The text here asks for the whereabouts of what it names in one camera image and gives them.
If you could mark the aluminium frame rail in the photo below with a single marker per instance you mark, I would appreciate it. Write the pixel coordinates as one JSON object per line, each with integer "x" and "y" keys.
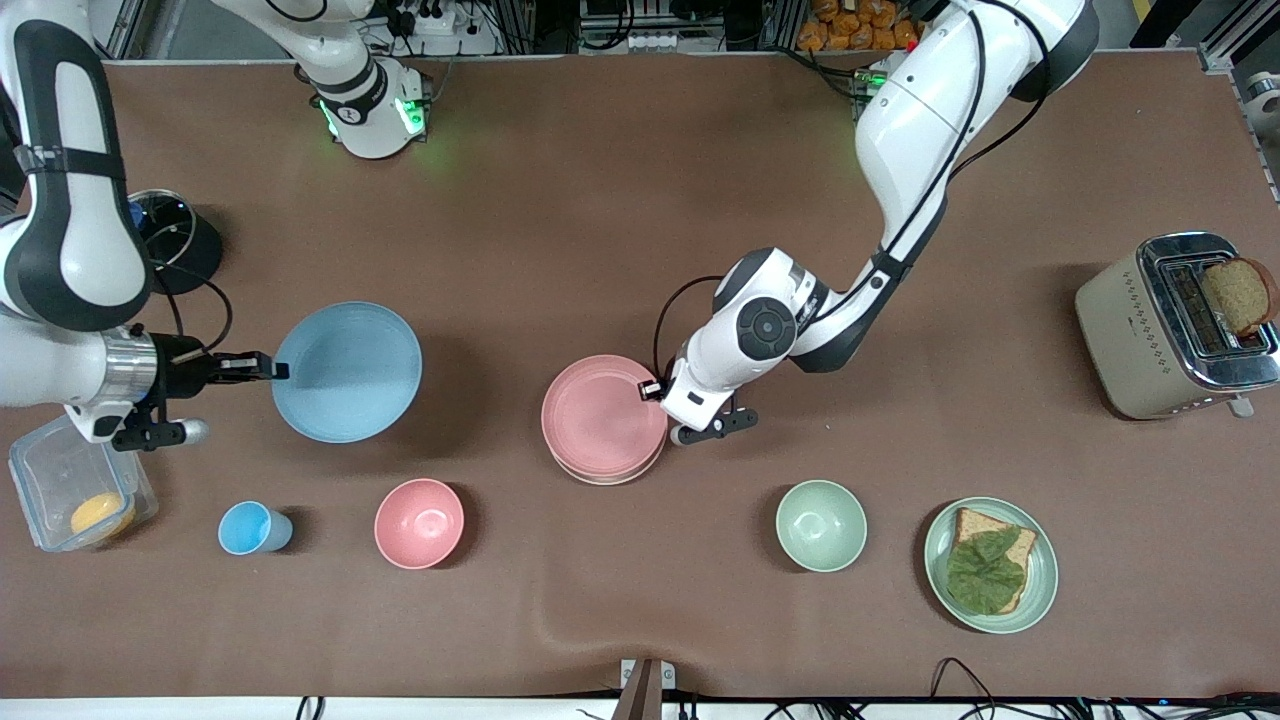
{"x": 1235, "y": 40}

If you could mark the yellow lemon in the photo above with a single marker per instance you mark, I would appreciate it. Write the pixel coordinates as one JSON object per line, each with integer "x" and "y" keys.
{"x": 102, "y": 515}

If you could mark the brown bread slice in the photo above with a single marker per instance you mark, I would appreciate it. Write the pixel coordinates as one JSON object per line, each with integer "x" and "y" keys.
{"x": 975, "y": 522}

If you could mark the pink bowl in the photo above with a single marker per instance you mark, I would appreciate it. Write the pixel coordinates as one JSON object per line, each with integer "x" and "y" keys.
{"x": 420, "y": 523}

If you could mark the blue cup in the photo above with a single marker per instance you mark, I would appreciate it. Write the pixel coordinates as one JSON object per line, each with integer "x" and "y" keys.
{"x": 250, "y": 528}

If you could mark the beige chrome toaster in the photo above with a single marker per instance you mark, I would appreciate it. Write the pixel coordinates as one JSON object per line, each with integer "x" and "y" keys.
{"x": 1120, "y": 340}

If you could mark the brown toast slice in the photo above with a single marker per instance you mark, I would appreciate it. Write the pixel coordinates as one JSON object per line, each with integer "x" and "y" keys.
{"x": 1240, "y": 295}

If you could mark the metal table clamp bracket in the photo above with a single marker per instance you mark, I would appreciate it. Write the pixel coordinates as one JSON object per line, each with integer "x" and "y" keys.
{"x": 645, "y": 685}

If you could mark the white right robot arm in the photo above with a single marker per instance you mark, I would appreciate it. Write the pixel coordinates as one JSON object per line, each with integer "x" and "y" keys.
{"x": 70, "y": 250}

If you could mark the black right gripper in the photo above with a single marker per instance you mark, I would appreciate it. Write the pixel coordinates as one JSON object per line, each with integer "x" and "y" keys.
{"x": 183, "y": 372}

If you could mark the green lettuce leaf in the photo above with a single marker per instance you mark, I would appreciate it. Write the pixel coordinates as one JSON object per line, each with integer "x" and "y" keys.
{"x": 985, "y": 575}

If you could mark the green plate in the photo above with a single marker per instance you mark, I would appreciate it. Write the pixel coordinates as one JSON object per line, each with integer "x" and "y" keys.
{"x": 1040, "y": 580}

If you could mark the blue shallow plate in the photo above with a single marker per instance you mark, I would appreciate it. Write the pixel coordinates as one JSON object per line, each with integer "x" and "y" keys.
{"x": 350, "y": 375}

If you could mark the green bowl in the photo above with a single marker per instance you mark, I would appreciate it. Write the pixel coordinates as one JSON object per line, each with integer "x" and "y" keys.
{"x": 820, "y": 525}

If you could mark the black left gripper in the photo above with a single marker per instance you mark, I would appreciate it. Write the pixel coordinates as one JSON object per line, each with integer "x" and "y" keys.
{"x": 651, "y": 390}

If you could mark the bag of orange buns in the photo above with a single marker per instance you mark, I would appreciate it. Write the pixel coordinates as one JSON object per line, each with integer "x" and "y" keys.
{"x": 860, "y": 25}

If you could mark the pink shallow plate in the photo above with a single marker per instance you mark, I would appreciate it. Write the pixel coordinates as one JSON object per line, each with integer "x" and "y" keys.
{"x": 600, "y": 415}

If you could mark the beige shallow plate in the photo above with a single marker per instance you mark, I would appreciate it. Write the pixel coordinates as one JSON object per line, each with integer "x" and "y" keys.
{"x": 610, "y": 481}

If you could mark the white power strip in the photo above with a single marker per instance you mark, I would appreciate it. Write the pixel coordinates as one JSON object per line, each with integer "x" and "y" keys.
{"x": 435, "y": 18}

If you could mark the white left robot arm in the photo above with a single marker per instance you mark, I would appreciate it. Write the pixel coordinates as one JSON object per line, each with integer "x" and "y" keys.
{"x": 920, "y": 130}

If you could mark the black round object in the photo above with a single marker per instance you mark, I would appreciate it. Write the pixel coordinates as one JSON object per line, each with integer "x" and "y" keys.
{"x": 165, "y": 225}

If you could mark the clear container blue rim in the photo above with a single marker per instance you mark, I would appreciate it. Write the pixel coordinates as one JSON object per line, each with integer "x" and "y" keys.
{"x": 50, "y": 470}

